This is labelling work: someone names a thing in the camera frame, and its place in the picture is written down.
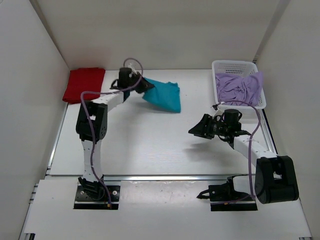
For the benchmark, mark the teal t shirt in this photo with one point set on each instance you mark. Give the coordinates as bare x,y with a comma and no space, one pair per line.
165,95

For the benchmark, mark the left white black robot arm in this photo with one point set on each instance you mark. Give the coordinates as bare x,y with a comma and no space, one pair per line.
92,125

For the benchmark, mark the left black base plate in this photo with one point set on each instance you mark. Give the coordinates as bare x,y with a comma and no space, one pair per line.
90,201

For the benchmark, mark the white plastic laundry basket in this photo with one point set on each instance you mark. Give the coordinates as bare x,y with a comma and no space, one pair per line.
235,67

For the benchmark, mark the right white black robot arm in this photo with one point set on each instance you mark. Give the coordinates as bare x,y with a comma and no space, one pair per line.
271,178

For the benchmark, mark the aluminium frame rail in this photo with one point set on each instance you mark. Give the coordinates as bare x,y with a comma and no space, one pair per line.
179,177

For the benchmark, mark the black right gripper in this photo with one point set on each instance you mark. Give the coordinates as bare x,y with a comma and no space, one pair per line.
203,129

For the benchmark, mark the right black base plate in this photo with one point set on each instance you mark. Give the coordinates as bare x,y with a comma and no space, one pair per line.
223,198

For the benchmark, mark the red t shirt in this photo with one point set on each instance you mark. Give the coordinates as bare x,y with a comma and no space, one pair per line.
81,80

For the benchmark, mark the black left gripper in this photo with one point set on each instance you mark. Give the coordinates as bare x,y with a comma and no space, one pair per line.
144,84

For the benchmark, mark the lavender t shirt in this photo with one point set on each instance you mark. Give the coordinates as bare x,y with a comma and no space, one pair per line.
236,89

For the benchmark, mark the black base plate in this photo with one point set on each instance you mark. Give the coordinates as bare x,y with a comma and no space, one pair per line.
90,201
223,198

